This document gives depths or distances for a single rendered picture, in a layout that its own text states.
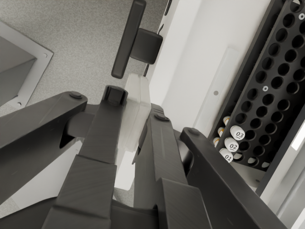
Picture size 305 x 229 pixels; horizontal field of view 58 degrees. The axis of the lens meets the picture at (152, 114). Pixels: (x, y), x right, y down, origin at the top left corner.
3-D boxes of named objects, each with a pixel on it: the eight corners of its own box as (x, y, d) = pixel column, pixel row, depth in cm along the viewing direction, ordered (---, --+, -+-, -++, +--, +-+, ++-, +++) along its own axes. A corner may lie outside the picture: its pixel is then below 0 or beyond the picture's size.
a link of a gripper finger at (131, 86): (122, 150, 16) (109, 146, 15) (127, 109, 22) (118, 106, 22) (139, 102, 15) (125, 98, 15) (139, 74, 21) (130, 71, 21)
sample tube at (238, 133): (228, 125, 33) (241, 142, 29) (219, 121, 33) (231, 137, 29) (233, 116, 33) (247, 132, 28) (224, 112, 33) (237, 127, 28)
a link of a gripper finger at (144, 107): (139, 102, 15) (152, 107, 15) (139, 74, 21) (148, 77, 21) (122, 150, 16) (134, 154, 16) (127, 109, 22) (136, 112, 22)
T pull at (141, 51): (110, 74, 27) (109, 77, 26) (134, -4, 25) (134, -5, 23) (145, 85, 28) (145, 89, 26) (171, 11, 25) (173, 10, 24)
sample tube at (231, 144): (223, 135, 34) (236, 153, 29) (214, 132, 33) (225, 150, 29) (227, 126, 33) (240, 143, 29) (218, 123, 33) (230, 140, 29)
